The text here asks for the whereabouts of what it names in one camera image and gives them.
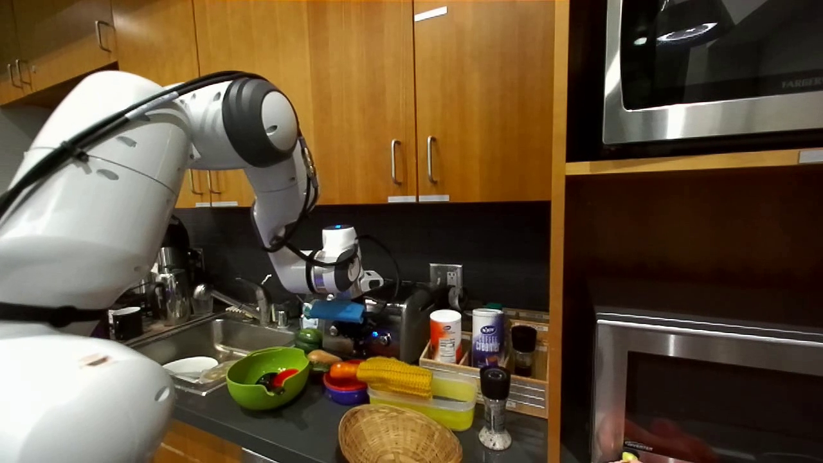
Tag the coffee machine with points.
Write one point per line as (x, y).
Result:
(171, 280)

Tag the silver toaster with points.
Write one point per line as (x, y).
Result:
(410, 315)

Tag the yellow plastic container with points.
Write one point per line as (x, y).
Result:
(432, 392)

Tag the white red canister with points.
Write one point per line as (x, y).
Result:
(445, 334)

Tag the white blue canister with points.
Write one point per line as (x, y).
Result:
(483, 334)

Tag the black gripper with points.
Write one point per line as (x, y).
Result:
(375, 329)

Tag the red small bowl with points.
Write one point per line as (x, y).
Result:
(344, 389)

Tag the green bell pepper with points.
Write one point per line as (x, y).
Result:
(308, 339)

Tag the brown pear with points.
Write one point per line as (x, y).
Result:
(323, 359)

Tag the lower microwave oven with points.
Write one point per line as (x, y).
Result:
(703, 389)

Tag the wicker basket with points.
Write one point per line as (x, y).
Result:
(373, 433)

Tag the pepper grinder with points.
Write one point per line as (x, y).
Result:
(494, 389)

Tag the upper microwave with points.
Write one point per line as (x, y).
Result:
(710, 67)

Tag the white plate in sink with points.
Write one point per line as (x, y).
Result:
(197, 368)

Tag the steel sink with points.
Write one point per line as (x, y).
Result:
(222, 338)

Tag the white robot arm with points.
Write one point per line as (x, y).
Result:
(83, 221)

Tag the wall outlet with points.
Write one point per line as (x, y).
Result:
(449, 280)

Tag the orange carrot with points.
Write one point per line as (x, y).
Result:
(342, 371)

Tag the green colander bowl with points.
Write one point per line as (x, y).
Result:
(249, 393)

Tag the sink faucet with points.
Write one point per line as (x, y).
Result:
(269, 310)

